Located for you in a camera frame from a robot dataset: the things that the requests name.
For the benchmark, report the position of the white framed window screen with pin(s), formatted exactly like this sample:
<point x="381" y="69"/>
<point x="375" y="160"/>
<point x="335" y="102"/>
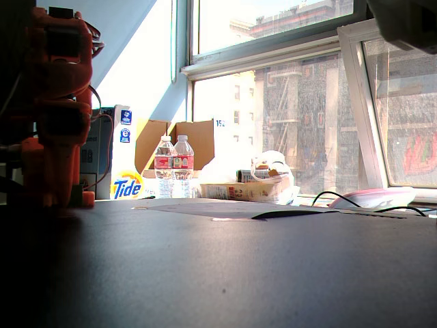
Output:
<point x="371" y="136"/>

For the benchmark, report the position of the Tide detergent cardboard box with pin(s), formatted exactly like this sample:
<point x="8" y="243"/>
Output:
<point x="127" y="188"/>

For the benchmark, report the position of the clear plastic bag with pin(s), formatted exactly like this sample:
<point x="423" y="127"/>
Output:
<point x="273" y="159"/>

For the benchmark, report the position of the clear plastic water bottle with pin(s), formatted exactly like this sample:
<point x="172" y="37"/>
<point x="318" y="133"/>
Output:
<point x="164" y="160"/>
<point x="184" y="160"/>

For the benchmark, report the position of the white numbered grid paper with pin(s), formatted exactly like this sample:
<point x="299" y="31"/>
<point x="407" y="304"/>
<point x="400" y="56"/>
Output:
<point x="205" y="209"/>

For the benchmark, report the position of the dark printed carton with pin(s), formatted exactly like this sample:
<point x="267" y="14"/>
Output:
<point x="99" y="153"/>

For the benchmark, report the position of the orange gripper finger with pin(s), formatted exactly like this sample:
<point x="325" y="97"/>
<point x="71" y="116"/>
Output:
<point x="59" y="171"/>

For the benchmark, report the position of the window frame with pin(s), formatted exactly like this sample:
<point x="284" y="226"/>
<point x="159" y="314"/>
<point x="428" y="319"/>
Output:
<point x="259" y="56"/>

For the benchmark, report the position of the pink white device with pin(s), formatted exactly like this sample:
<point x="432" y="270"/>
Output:
<point x="382" y="196"/>

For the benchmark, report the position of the blurry dark overhanging object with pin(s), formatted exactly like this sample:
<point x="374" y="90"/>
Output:
<point x="409" y="24"/>

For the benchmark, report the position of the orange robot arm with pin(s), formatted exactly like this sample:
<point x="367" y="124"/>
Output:
<point x="65" y="78"/>

